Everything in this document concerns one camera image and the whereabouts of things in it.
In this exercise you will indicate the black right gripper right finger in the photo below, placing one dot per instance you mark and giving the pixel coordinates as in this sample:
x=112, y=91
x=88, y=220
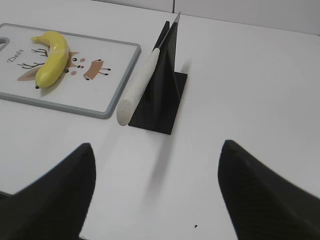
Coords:
x=261, y=204

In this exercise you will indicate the yellow plastic banana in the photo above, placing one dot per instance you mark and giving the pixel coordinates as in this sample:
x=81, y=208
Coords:
x=57, y=58

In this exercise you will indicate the knife with white speckled handle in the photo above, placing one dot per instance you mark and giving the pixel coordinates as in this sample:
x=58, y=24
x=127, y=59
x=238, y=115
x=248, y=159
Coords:
x=136, y=88

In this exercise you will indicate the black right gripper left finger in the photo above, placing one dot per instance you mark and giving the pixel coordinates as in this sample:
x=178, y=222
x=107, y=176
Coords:
x=55, y=206

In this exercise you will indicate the white deer cutting board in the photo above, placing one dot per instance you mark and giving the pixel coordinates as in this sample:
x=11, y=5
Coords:
x=91, y=84

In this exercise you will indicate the black knife stand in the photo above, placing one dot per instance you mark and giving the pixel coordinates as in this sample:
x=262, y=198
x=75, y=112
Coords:
x=159, y=104

